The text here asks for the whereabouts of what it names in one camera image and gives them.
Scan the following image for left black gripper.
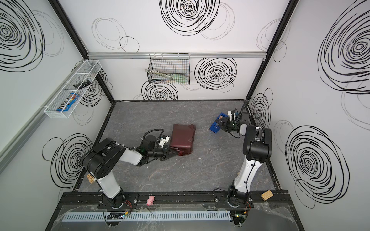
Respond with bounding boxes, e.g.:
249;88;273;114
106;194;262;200
148;146;178;161

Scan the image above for red wrapping paper sheet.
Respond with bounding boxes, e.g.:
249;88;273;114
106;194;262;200
170;124;196;156

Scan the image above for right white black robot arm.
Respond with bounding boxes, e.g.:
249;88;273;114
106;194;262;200
210;100;272;208

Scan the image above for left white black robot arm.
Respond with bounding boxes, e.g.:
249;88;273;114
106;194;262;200
82;129;179;209

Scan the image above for blue tape dispenser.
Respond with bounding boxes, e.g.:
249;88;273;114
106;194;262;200
210;113;228;133

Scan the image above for small pink pig figure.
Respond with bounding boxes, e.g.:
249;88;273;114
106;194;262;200
146;195;155;207

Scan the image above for green item in basket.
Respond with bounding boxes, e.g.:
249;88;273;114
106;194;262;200
169;73;190;84

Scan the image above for metal tongs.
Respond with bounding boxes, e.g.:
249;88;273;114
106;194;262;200
145;69;173;80

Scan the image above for small wooden block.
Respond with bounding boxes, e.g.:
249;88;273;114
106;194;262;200
261;190;274;201

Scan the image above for wooden stamped tile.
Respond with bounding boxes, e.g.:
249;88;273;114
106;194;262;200
86;174;96;184

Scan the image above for blue candy packet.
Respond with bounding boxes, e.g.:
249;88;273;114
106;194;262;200
56;93;80;112

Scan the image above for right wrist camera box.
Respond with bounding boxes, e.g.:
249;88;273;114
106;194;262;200
227;109;239;121

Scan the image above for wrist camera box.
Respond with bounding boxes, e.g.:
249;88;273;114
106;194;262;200
227;109;239;121
159;135;170;148

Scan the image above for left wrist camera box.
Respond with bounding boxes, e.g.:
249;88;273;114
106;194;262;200
159;135;170;148

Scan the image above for grey slotted cable duct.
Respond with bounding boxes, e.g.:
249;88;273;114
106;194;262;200
62;210;232;222

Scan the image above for black wire wall basket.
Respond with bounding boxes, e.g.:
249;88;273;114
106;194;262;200
147;53;190;84

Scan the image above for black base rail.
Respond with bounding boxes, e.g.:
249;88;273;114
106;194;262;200
59;190;293;210

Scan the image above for white wire wall shelf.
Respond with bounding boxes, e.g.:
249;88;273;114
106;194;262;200
44;60;102;119

